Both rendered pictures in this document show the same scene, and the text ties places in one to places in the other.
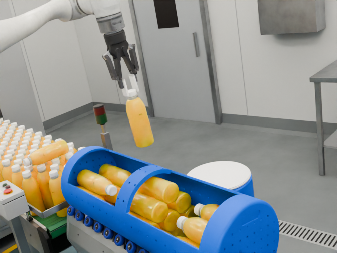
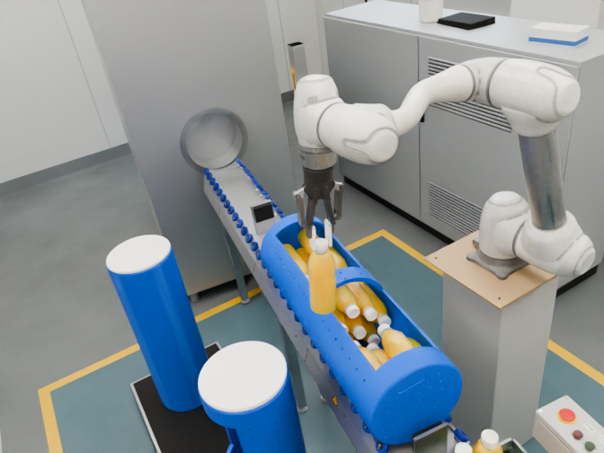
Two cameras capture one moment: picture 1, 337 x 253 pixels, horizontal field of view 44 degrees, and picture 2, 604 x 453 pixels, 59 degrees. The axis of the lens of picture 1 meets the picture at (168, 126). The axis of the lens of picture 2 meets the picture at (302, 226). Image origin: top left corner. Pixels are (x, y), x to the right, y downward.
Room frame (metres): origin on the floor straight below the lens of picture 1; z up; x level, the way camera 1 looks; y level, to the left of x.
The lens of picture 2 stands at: (2.60, 0.47, 2.27)
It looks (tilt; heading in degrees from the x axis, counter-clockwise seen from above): 32 degrees down; 200
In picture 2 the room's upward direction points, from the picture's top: 9 degrees counter-clockwise
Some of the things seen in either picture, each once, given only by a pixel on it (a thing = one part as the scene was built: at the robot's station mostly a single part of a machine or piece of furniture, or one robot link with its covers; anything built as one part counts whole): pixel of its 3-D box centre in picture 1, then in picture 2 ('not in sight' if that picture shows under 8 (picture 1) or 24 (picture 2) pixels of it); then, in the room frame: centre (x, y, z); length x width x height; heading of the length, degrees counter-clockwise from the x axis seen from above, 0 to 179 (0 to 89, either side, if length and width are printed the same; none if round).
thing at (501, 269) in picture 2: not in sight; (496, 251); (0.89, 0.59, 1.04); 0.22 x 0.18 x 0.06; 46
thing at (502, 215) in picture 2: not in sight; (505, 223); (0.91, 0.61, 1.18); 0.18 x 0.16 x 0.22; 49
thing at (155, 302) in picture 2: not in sight; (165, 328); (1.02, -0.88, 0.59); 0.28 x 0.28 x 0.88
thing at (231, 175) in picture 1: (217, 175); (243, 374); (1.59, -0.17, 1.03); 0.28 x 0.28 x 0.01
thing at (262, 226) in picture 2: not in sight; (263, 217); (0.66, -0.42, 1.00); 0.10 x 0.04 x 0.15; 128
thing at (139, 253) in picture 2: not in sight; (138, 253); (1.02, -0.88, 1.03); 0.28 x 0.28 x 0.01
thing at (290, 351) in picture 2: not in sight; (293, 367); (0.93, -0.30, 0.31); 0.06 x 0.06 x 0.63; 38
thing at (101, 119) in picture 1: (101, 118); not in sight; (2.23, 0.36, 1.18); 0.06 x 0.06 x 0.05
